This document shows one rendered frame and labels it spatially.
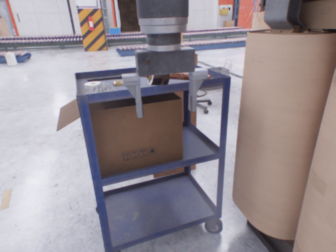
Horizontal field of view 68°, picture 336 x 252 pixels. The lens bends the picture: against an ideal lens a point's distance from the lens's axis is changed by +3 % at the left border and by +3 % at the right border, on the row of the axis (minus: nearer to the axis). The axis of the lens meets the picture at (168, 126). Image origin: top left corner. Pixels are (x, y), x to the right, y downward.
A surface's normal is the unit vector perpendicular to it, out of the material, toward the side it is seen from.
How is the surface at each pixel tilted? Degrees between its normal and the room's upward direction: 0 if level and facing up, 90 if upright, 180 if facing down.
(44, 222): 0
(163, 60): 90
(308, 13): 90
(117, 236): 0
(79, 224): 0
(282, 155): 90
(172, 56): 90
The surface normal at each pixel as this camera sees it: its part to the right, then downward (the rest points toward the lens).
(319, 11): -0.95, 0.15
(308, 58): -0.42, 0.38
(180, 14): 0.69, 0.27
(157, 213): -0.04, -0.91
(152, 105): 0.33, 0.37
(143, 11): -0.65, 0.32
